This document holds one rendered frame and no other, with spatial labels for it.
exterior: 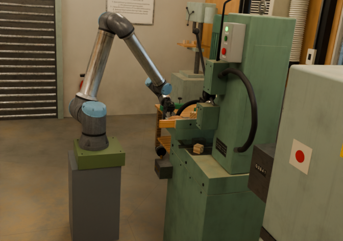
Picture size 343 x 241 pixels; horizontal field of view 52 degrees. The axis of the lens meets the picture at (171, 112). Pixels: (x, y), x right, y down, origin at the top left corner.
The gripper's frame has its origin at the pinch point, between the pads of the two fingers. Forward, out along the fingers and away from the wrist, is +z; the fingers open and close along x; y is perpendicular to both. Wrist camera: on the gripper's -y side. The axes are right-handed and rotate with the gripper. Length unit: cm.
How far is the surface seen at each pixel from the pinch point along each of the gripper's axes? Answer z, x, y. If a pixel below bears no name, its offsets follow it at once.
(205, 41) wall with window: -237, 119, -51
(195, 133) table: 47, -4, 30
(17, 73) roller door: -212, -125, -97
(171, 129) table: 40, -16, 27
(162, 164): 40.5, -16.2, 0.5
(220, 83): 56, -4, 68
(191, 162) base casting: 64, -11, 25
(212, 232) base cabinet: 94, -5, 8
